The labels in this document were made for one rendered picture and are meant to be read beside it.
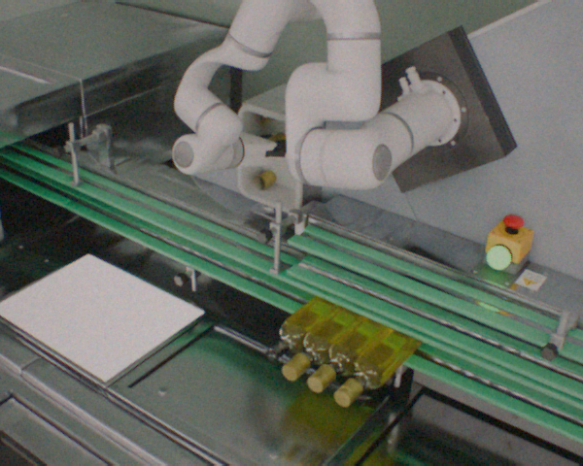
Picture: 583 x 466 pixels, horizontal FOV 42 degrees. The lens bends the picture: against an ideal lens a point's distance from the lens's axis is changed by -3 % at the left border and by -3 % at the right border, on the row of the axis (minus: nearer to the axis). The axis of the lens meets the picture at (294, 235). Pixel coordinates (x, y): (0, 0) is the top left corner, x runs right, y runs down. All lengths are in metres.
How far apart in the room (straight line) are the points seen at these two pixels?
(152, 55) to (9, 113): 0.53
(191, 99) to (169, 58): 1.04
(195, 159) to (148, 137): 1.05
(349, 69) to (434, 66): 0.28
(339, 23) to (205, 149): 0.37
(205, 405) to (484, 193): 0.69
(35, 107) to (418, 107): 1.13
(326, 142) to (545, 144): 0.44
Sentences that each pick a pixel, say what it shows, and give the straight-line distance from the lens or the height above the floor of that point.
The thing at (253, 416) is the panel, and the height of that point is 1.19.
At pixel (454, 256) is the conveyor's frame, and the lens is 1.54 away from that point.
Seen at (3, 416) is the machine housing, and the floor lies 1.48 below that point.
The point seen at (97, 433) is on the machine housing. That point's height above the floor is 1.40.
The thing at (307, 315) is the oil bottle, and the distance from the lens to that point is 1.56.
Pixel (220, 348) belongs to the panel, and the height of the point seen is 1.07.
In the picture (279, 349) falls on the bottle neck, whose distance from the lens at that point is 1.49.
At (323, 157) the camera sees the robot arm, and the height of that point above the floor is 1.12.
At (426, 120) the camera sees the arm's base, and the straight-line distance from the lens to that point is 1.37.
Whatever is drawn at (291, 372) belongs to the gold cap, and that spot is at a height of 1.16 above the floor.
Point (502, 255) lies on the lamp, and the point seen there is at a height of 0.85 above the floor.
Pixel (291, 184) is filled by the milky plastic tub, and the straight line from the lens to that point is 1.78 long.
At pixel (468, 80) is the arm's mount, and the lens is 1.43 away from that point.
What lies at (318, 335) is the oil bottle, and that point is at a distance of 1.51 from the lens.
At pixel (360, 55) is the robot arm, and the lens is 1.21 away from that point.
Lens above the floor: 2.07
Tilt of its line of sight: 45 degrees down
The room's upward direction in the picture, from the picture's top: 124 degrees counter-clockwise
